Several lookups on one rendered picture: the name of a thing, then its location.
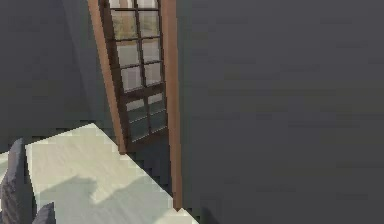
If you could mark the brown glazed room door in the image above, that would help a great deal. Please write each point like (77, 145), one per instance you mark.
(140, 86)

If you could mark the grey rock-like object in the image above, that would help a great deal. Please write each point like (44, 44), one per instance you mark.
(15, 186)

